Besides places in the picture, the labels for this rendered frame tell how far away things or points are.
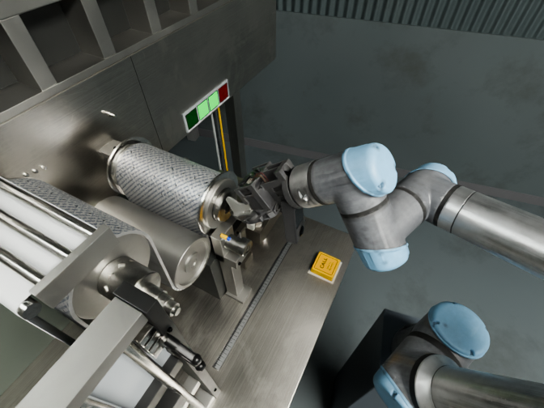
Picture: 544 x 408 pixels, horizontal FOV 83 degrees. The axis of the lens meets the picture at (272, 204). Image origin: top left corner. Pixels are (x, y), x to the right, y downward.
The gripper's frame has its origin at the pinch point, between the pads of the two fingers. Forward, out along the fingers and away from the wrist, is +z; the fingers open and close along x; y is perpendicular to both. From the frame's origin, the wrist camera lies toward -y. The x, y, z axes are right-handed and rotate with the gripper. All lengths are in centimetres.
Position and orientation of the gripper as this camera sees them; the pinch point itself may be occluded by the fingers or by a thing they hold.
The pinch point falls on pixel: (239, 210)
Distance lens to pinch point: 68.1
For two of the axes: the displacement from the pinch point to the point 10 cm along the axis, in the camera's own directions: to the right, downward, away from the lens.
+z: -6.8, 1.5, 7.2
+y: -5.7, -7.3, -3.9
